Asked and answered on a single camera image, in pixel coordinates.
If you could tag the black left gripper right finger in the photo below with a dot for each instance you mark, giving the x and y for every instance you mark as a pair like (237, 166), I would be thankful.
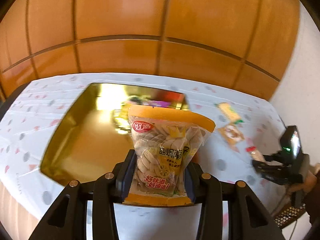
(247, 216)

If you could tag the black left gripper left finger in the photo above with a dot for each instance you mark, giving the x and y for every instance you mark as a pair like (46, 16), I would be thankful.
(66, 217)

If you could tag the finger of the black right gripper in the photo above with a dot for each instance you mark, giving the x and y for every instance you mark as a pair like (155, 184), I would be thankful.
(273, 157)
(267, 171)

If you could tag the orange seed snack bag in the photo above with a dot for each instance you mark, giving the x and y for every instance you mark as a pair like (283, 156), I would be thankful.
(165, 141)

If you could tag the red white Angel Love packet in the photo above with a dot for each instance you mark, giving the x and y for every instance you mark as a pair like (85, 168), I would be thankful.
(176, 100)

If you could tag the yellow green silver snack bag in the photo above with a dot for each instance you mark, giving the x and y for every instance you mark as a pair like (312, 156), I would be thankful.
(120, 113)

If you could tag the person's right hand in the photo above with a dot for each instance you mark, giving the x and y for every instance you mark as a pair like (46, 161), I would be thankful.
(309, 182)

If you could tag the red-ended sesame bar pack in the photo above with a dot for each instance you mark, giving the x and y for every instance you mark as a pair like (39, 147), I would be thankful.
(255, 154)

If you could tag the woven wicker basket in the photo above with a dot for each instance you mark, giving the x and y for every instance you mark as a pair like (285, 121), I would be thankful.
(288, 214)

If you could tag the patterned white tablecloth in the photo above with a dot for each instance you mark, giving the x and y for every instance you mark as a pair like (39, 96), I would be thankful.
(32, 113)

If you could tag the beige round pastry pack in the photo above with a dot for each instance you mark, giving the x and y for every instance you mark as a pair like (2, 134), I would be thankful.
(231, 134)

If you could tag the green yellow cracker pack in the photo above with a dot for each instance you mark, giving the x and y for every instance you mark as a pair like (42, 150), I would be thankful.
(230, 113)

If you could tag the dark box with gold interior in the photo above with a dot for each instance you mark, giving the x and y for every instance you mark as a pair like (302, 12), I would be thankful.
(86, 143)

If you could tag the purple snack packet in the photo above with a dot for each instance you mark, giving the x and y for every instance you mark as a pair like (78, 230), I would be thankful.
(155, 103)

